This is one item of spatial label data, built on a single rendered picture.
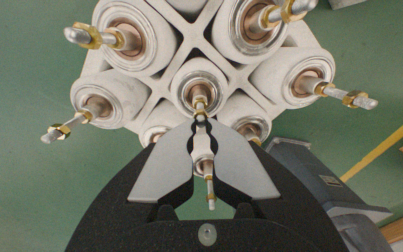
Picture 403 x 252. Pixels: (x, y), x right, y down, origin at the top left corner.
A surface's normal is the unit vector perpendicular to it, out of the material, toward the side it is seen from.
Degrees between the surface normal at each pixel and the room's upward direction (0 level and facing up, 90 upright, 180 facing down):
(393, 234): 90
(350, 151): 0
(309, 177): 90
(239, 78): 0
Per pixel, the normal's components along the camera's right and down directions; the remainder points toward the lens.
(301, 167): -0.53, -0.72
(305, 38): 0.03, 0.52
